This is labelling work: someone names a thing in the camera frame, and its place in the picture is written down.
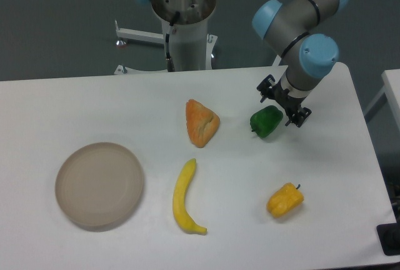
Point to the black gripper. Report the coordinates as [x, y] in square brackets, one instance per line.
[288, 97]

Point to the green bell pepper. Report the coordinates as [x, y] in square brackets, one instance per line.
[265, 121]

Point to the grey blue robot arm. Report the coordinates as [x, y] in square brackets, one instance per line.
[285, 27]

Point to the yellow bell pepper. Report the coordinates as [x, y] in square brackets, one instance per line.
[284, 200]

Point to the orange bread piece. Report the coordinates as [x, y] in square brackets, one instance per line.
[201, 122]

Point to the white side table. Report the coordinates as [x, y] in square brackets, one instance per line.
[389, 93]

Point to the yellow banana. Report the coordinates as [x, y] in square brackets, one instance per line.
[182, 218]

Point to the black device at edge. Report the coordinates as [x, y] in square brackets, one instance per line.
[389, 238]

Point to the beige round plate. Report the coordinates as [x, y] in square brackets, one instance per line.
[99, 186]

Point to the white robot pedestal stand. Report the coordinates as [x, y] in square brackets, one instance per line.
[185, 38]

